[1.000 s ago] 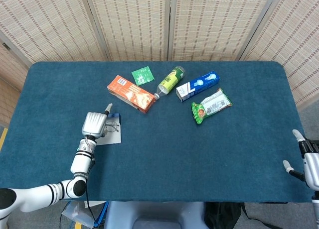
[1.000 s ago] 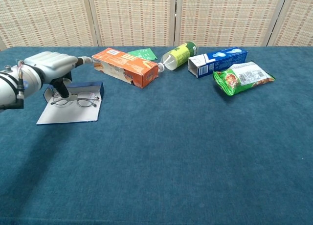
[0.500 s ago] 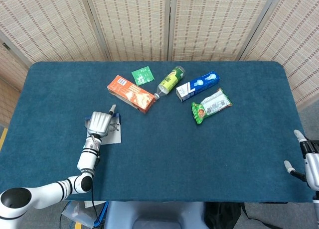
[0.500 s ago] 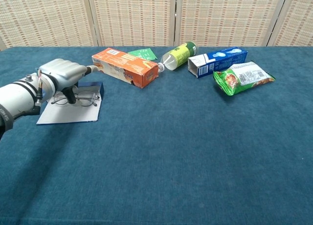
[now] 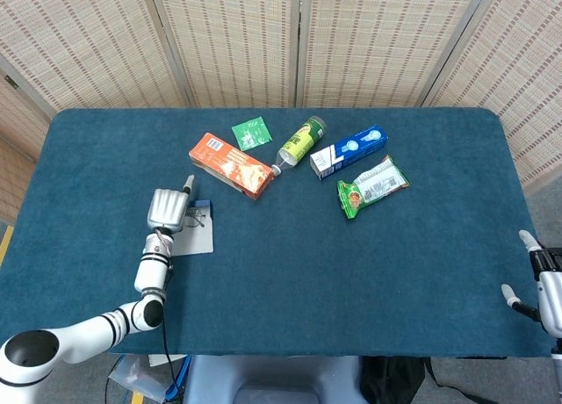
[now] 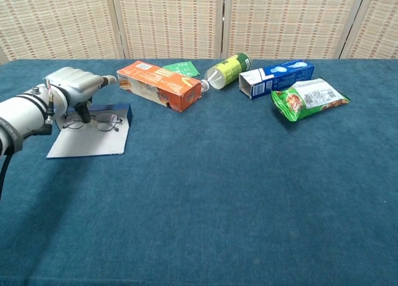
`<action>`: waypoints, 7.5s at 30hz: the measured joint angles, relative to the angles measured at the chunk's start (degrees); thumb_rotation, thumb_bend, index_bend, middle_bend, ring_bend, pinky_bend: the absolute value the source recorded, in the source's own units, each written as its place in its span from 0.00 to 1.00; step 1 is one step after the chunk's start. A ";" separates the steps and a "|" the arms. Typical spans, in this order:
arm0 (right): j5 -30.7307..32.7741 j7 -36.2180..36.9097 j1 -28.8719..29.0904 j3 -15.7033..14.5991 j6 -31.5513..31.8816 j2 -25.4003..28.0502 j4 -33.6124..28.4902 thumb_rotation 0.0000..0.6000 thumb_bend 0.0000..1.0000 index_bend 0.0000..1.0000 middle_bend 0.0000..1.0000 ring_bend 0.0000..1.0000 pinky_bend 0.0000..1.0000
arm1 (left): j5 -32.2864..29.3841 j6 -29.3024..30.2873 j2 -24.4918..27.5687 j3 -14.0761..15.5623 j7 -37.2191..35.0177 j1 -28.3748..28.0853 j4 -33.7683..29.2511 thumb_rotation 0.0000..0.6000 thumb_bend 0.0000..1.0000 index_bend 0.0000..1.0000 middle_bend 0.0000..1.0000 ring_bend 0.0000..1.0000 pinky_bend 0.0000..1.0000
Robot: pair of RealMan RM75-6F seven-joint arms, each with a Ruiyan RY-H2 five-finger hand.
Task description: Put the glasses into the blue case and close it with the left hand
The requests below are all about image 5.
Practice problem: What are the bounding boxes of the green tea sachet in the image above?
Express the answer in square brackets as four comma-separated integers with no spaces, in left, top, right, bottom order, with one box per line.
[231,116,273,152]

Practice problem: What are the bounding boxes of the teal tablecloth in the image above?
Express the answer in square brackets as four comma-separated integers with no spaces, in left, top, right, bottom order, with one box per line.
[0,107,554,359]

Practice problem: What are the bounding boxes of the black bag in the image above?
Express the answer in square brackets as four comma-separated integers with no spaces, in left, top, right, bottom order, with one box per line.
[359,355,440,404]

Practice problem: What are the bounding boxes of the woven bamboo screen panel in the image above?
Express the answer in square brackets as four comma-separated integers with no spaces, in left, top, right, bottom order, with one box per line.
[0,0,192,113]
[147,0,304,109]
[0,54,52,223]
[298,0,491,109]
[421,0,562,194]

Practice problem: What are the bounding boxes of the plastic bottle yellow-green label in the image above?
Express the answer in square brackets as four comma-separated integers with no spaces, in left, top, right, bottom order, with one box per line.
[270,115,328,177]

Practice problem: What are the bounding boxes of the orange cardboard carton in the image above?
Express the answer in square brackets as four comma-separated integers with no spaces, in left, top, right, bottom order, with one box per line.
[188,132,276,201]

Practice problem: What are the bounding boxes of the blue white toothpaste box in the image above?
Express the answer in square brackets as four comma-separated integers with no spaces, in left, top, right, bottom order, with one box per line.
[309,124,390,181]

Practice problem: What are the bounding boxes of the green snack bag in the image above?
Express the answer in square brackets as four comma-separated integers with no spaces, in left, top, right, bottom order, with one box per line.
[336,154,412,220]

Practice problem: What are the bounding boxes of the wire-frame eyeglasses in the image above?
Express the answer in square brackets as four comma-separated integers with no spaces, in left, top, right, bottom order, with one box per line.
[186,205,210,228]

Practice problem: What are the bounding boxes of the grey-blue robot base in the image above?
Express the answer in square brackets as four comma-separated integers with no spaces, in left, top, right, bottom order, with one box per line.
[182,354,368,404]

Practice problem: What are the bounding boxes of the blue plastic item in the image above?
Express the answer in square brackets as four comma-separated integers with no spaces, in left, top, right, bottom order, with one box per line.
[164,355,193,403]

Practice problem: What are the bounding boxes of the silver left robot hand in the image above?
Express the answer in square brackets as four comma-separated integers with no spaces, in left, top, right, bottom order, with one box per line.
[146,174,196,234]

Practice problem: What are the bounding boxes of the clear plastic bag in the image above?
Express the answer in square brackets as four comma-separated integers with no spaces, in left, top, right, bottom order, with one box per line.
[107,354,185,403]

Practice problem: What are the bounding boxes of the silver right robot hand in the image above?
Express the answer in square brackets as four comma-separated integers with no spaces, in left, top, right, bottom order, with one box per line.
[501,229,562,339]

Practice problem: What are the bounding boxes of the white notepad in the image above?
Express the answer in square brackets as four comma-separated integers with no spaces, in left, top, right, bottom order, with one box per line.
[148,354,188,368]

